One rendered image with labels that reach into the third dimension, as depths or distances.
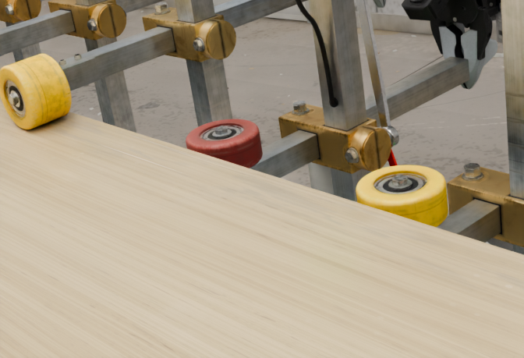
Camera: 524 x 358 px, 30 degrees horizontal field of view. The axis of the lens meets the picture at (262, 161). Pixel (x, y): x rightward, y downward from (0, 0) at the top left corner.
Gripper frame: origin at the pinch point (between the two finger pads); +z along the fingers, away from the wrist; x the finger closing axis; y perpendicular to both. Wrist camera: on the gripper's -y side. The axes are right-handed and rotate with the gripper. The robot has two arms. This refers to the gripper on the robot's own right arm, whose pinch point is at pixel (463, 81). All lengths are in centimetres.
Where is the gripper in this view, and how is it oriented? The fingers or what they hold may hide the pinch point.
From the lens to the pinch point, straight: 135.0
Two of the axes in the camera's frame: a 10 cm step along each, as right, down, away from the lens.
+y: 7.3, -3.8, 5.7
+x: -6.7, -2.0, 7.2
